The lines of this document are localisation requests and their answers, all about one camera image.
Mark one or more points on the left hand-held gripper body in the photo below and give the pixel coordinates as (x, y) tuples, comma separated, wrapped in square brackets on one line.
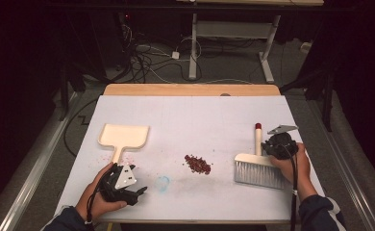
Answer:
[(125, 176)]

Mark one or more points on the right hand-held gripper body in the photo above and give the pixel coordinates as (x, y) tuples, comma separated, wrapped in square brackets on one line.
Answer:
[(281, 146)]

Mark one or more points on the cream hand brush grey bristles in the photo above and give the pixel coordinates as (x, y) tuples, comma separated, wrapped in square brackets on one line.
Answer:
[(256, 173)]

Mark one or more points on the cream plastic dustpan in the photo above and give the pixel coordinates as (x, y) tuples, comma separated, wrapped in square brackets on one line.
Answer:
[(124, 134)]

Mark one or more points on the heap of red beans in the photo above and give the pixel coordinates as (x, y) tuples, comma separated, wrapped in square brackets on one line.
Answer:
[(198, 165)]

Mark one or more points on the person's right hand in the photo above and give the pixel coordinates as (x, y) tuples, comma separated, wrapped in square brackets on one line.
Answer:
[(302, 170)]

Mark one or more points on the person's left hand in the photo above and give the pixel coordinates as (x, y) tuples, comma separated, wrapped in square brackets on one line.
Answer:
[(92, 200)]

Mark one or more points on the white table mat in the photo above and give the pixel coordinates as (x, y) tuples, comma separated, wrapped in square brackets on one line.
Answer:
[(176, 112)]

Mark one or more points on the wooden table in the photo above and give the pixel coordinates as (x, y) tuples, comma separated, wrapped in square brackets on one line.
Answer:
[(192, 89)]

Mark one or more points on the small white box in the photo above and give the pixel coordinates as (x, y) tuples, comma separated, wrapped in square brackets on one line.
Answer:
[(306, 47)]

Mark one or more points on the white power adapter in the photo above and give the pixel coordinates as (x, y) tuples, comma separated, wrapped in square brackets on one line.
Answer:
[(175, 55)]

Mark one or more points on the grey metal floor rail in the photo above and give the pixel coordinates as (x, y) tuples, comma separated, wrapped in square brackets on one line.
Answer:
[(31, 183), (352, 189)]

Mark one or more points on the white metal frame desk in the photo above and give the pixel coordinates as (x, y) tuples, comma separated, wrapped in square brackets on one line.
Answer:
[(193, 48)]

